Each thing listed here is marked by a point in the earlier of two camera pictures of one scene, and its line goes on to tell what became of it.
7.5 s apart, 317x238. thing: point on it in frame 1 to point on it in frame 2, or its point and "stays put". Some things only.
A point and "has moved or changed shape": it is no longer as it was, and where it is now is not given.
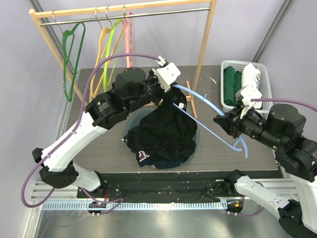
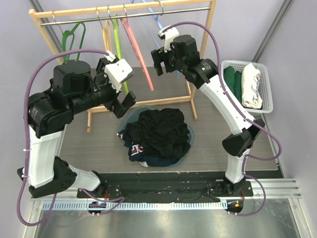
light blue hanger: x=205 y=126 to x=158 y=20
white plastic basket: x=265 y=84 stays put
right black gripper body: x=234 y=125 to x=163 y=59
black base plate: x=167 y=187 stays put
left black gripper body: x=162 y=92 to x=115 y=105
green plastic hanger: x=68 y=38 stays put
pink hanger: x=129 y=28 to x=140 y=56
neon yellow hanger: x=108 y=52 has moved or changed shape
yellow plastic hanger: x=102 y=48 to x=107 y=36
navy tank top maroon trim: x=144 y=157 has moved or changed shape
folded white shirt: x=251 y=76 stays put
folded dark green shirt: x=232 y=82 stays put
